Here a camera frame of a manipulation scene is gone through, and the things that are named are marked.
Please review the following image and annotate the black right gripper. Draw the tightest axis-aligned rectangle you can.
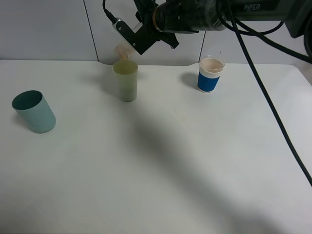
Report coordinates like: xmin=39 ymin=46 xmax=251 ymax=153
xmin=134 ymin=0 xmax=199 ymax=49

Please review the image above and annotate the clear plastic drink bottle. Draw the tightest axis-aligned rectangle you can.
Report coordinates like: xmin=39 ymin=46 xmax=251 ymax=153
xmin=115 ymin=23 xmax=143 ymax=61

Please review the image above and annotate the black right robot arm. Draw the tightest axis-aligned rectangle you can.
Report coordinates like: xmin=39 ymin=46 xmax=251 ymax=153
xmin=135 ymin=0 xmax=312 ymax=55

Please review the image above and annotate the blue white paper cup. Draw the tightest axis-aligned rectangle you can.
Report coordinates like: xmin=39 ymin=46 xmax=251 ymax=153
xmin=197 ymin=56 xmax=225 ymax=93

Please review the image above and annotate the pale green plastic cup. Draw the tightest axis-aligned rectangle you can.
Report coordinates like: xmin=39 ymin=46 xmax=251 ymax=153
xmin=113 ymin=60 xmax=138 ymax=102

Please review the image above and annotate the teal plastic cup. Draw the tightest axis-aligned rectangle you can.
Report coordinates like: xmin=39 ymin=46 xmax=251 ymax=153
xmin=11 ymin=90 xmax=56 ymax=134

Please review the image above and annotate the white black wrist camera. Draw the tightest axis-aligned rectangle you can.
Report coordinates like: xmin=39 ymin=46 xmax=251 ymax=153
xmin=113 ymin=19 xmax=160 ymax=55

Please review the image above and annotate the black camera cable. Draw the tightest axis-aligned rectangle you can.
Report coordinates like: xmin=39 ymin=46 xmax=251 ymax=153
xmin=102 ymin=0 xmax=312 ymax=187

